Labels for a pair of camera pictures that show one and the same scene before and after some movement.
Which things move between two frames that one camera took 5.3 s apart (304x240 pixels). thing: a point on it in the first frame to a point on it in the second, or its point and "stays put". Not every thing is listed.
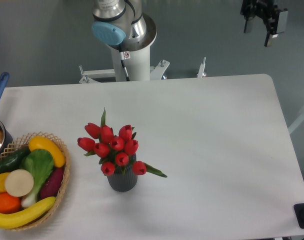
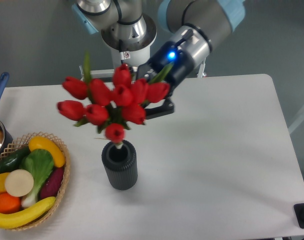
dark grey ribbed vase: (123, 180) stays put
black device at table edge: (303, 214) stays put
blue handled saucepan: (2, 137) stays put
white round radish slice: (19, 183) stays put
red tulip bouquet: (116, 151) to (111, 110)
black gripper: (268, 10) to (182, 66)
